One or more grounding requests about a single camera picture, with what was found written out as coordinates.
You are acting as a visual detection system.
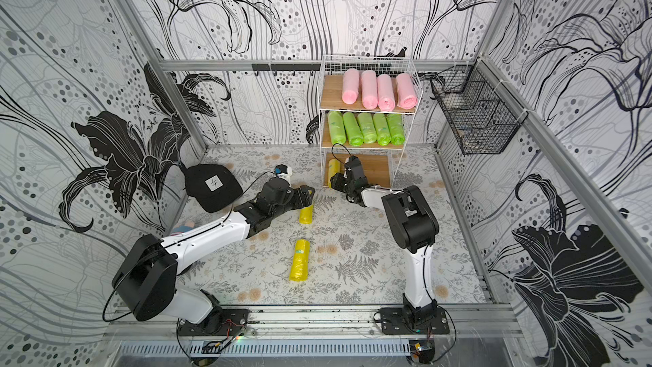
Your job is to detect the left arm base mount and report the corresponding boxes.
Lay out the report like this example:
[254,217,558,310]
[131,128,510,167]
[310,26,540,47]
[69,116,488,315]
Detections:
[177,290,251,338]

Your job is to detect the black wire wall basket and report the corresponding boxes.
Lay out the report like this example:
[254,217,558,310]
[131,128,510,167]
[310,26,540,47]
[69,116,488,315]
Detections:
[428,65,521,155]

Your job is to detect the yellow roll front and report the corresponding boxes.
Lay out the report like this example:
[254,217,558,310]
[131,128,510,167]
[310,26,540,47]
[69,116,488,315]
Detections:
[289,239,310,282]

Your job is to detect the green roll sideways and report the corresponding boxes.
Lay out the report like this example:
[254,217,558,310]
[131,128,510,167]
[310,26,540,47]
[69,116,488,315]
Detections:
[386,114,406,145]

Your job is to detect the pink plush toy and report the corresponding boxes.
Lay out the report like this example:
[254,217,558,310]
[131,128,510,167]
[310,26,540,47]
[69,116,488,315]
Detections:
[170,221,195,236]

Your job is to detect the pale green roll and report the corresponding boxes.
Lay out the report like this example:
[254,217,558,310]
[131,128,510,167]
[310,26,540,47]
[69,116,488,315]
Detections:
[357,112,377,144]

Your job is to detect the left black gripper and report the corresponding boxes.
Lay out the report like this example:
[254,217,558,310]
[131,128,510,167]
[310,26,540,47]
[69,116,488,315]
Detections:
[269,184,316,219]

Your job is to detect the pink roll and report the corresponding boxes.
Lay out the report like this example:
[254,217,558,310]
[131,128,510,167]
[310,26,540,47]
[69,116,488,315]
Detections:
[361,70,379,110]
[341,68,360,105]
[396,73,418,110]
[377,74,396,112]

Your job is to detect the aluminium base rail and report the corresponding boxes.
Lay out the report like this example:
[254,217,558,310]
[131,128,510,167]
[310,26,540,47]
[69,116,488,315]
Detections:
[105,303,524,340]

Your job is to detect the white slotted cable duct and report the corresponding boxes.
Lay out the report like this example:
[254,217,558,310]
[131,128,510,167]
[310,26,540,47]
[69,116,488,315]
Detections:
[121,339,410,358]

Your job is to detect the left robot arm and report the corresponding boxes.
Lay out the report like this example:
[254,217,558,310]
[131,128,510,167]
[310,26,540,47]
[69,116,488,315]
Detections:
[112,178,315,325]

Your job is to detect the white wire three-tier shelf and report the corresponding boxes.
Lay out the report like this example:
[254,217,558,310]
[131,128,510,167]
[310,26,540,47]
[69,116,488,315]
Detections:
[318,54,423,187]

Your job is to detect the green roll dark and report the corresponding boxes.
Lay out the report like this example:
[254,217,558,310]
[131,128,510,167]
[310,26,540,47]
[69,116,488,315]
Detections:
[342,112,364,147]

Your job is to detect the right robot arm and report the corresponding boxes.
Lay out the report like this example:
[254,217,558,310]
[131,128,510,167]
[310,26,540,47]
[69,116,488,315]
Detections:
[330,156,440,325]

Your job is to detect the green roll front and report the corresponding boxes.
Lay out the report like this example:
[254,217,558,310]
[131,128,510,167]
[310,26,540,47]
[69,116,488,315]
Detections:
[373,113,392,146]

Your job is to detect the black cap with label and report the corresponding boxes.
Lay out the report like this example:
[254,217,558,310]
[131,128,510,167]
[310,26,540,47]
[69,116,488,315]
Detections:
[183,164,243,213]

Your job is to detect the yellow roll with label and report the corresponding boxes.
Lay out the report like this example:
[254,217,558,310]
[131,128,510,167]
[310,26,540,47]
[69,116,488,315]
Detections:
[326,158,341,185]

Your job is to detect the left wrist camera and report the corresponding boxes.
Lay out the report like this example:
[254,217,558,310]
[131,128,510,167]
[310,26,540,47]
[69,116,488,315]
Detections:
[274,164,292,184]

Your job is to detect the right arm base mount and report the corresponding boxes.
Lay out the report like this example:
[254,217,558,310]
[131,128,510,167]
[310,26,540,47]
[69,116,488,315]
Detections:
[374,307,451,336]

